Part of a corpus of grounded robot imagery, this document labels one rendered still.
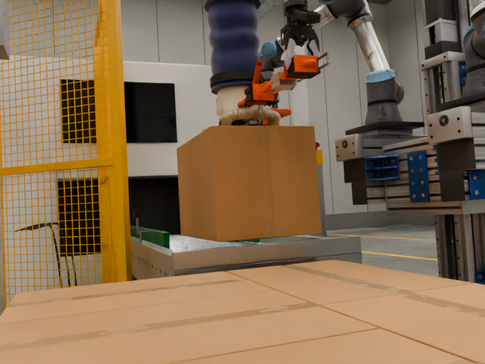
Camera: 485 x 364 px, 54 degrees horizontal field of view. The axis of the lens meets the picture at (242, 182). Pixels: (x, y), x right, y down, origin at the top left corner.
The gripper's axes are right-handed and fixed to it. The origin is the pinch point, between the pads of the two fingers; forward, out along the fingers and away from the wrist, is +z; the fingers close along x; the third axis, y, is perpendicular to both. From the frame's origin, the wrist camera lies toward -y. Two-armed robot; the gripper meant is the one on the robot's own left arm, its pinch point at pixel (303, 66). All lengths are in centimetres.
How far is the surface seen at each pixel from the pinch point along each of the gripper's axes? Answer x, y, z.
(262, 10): -295, 717, -341
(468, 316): 7, -65, 61
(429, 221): -772, 850, 110
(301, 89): -157, 308, -75
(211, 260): 26, 24, 58
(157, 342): 56, -53, 61
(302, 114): -157, 308, -49
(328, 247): -18, 24, 58
